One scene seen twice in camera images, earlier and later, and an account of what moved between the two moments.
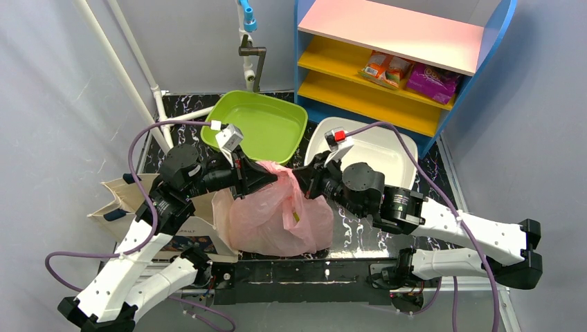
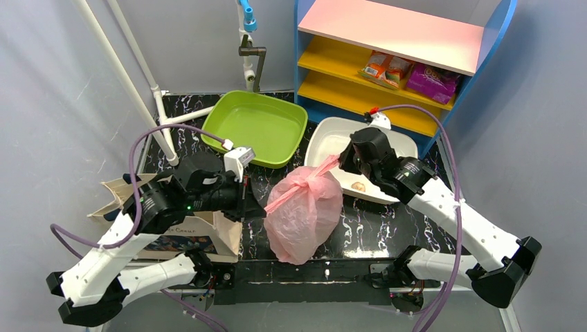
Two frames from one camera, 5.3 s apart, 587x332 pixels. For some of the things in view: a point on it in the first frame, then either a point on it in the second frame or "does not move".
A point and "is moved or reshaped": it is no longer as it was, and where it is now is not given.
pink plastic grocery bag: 277,219 is moved or reshaped
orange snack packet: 387,70 does not move
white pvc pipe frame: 129,88 does not move
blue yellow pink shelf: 408,62 does not move
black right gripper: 314,176 → 347,159
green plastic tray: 264,128 does not move
